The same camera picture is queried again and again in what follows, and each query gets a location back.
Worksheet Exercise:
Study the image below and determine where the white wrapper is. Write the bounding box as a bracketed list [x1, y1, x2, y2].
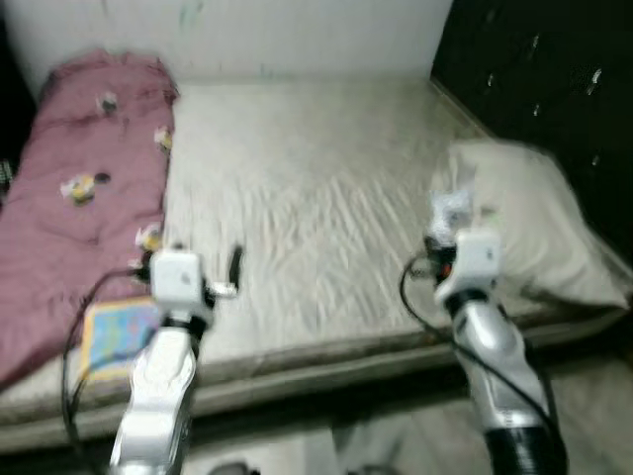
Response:
[427, 188, 500, 243]

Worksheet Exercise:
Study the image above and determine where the colourful picture book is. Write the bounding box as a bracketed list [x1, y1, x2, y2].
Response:
[79, 295, 164, 382]

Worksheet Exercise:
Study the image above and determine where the cream quilted mattress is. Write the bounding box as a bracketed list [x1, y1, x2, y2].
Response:
[0, 74, 633, 428]

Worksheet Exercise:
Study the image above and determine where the cream pillow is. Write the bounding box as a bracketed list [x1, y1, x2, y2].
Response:
[432, 139, 633, 310]

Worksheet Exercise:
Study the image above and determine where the pink cartoon print blanket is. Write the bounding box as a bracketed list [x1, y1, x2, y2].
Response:
[0, 51, 181, 389]

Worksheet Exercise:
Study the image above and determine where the black tufted headboard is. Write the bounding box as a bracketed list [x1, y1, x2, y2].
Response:
[430, 0, 633, 268]

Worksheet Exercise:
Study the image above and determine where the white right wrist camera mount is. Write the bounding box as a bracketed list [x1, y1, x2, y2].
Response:
[435, 230, 502, 308]

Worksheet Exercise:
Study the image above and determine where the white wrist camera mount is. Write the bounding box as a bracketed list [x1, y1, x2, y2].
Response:
[148, 247, 211, 323]
[435, 230, 502, 308]

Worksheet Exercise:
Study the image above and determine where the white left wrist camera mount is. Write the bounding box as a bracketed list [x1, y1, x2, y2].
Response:
[148, 247, 211, 323]

